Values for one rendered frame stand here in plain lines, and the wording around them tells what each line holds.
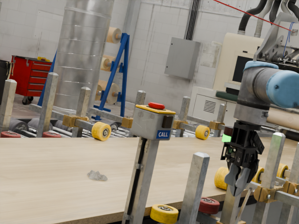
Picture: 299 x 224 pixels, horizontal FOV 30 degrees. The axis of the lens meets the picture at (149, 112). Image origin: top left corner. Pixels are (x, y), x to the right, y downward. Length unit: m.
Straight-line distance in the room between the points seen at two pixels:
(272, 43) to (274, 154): 2.90
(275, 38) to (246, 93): 3.33
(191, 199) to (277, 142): 0.52
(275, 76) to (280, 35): 3.43
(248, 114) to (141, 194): 0.39
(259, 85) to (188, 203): 0.38
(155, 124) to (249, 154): 0.37
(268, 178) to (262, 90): 0.60
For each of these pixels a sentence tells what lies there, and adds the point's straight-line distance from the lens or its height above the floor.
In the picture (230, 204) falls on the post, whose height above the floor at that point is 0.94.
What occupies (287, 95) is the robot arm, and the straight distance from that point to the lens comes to 1.40.
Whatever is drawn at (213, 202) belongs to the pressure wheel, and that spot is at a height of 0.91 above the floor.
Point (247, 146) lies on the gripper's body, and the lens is 1.56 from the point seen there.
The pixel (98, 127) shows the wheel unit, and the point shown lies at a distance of 2.57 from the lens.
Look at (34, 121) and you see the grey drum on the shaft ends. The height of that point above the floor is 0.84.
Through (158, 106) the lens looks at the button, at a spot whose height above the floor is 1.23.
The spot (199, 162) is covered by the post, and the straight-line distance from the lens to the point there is 1.53.
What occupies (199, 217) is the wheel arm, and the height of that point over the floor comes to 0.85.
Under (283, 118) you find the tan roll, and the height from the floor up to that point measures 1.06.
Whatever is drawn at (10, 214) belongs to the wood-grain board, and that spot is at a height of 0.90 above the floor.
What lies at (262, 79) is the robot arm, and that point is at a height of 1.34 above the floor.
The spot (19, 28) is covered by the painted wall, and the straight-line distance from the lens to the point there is 10.56.
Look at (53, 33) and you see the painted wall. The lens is 11.18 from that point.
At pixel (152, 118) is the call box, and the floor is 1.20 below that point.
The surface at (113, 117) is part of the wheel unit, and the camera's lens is 3.12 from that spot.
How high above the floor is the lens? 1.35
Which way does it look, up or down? 6 degrees down
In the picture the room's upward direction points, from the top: 12 degrees clockwise
